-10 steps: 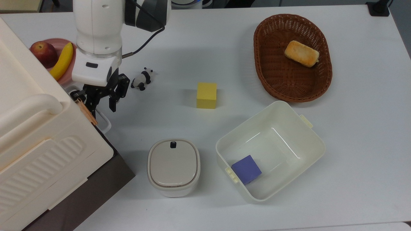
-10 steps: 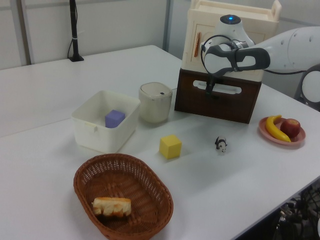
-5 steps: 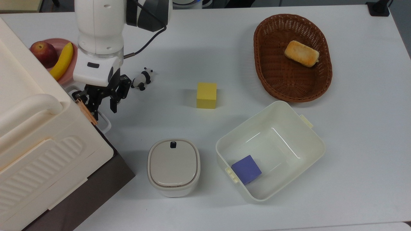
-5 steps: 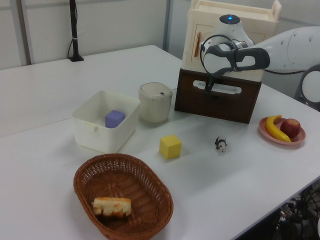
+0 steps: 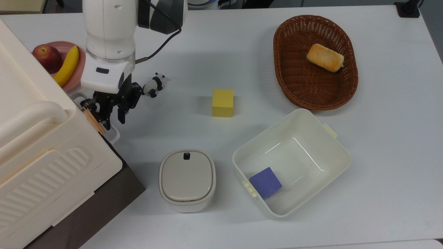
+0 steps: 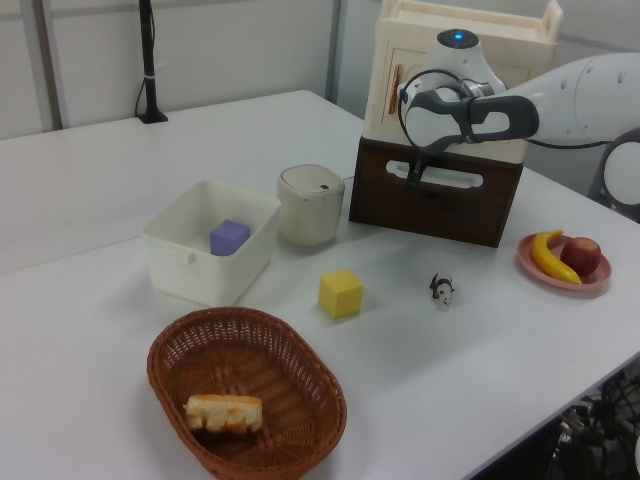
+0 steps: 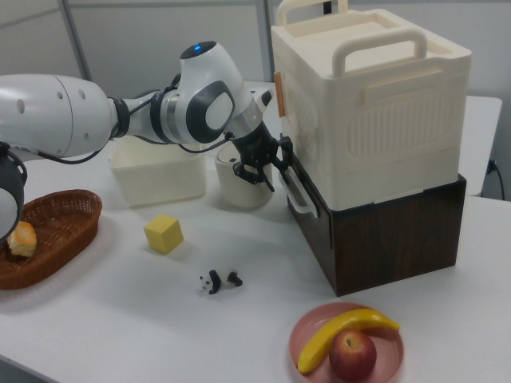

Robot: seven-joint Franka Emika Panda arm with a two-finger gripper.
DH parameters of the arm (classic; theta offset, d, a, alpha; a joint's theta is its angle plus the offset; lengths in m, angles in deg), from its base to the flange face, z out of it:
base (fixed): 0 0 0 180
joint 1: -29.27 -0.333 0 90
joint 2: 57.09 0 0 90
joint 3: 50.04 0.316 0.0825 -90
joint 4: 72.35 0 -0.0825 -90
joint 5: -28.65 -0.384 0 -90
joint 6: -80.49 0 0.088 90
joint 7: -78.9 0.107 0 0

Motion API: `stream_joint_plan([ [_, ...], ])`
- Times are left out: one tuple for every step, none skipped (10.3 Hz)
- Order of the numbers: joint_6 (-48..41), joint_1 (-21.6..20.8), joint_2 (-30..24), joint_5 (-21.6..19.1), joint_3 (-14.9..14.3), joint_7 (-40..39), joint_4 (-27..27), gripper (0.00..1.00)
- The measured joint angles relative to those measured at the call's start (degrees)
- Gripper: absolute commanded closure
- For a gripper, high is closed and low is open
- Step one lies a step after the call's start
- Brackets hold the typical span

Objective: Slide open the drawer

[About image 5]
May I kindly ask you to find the purple cube block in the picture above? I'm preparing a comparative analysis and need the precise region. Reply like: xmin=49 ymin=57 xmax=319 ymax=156
xmin=249 ymin=167 xmax=283 ymax=200

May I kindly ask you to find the yellow banana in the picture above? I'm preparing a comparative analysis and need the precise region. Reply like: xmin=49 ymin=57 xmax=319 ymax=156
xmin=53 ymin=46 xmax=80 ymax=87

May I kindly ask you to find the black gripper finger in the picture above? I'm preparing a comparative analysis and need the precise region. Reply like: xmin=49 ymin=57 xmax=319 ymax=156
xmin=117 ymin=84 xmax=144 ymax=125
xmin=80 ymin=97 xmax=115 ymax=131

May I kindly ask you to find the pink plate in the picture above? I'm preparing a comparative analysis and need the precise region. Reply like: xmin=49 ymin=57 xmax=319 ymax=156
xmin=33 ymin=41 xmax=87 ymax=92

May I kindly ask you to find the yellow cube block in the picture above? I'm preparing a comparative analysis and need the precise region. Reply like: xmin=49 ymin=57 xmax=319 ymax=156
xmin=212 ymin=89 xmax=234 ymax=118

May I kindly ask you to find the light wooden desk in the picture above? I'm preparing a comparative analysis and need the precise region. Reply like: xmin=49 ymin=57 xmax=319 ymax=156
xmin=0 ymin=0 xmax=48 ymax=14

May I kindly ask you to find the small lidded trash can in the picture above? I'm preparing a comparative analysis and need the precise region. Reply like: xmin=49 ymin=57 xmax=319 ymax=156
xmin=159 ymin=149 xmax=217 ymax=213

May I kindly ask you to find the cream plastic bin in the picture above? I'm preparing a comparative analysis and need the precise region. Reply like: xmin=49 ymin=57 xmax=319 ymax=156
xmin=232 ymin=108 xmax=351 ymax=219

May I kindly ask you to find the panda toy figure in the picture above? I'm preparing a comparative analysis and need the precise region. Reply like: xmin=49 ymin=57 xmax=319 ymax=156
xmin=143 ymin=72 xmax=165 ymax=98

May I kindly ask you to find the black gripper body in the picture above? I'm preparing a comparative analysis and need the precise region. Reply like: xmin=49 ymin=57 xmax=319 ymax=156
xmin=93 ymin=74 xmax=135 ymax=105

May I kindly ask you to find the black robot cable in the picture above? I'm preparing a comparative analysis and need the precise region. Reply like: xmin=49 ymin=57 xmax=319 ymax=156
xmin=135 ymin=0 xmax=183 ymax=64

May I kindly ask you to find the black table clamp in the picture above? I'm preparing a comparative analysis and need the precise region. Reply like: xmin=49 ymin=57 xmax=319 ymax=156
xmin=394 ymin=0 xmax=424 ymax=18

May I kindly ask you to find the brown wicker basket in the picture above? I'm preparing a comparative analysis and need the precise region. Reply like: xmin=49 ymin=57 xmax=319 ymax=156
xmin=273 ymin=15 xmax=359 ymax=111

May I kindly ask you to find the toasted bread piece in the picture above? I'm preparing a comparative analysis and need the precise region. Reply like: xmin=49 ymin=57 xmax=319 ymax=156
xmin=306 ymin=43 xmax=344 ymax=73

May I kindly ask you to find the red apple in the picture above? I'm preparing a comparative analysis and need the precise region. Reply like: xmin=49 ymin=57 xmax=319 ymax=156
xmin=32 ymin=44 xmax=63 ymax=74

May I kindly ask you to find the cream plastic storage box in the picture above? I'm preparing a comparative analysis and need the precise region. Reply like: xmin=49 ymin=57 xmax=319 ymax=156
xmin=0 ymin=19 xmax=123 ymax=249

